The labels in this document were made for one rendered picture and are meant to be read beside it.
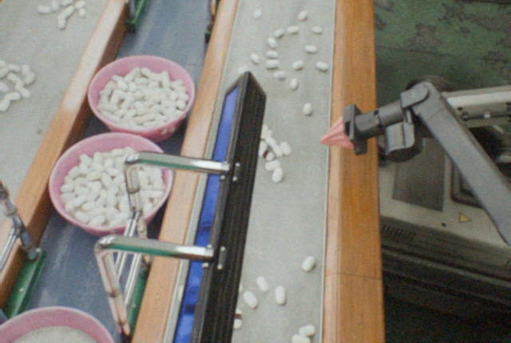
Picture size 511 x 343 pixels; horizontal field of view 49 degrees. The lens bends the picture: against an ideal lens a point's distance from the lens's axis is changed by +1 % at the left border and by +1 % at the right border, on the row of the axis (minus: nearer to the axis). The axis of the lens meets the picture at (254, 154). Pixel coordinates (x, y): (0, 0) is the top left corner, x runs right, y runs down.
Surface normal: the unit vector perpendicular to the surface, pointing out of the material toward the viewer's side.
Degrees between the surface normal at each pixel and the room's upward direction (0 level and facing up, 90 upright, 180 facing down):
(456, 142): 44
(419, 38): 0
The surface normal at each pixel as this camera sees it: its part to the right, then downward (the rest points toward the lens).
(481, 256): -0.28, 0.70
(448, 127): -0.61, -0.38
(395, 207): 0.07, -0.62
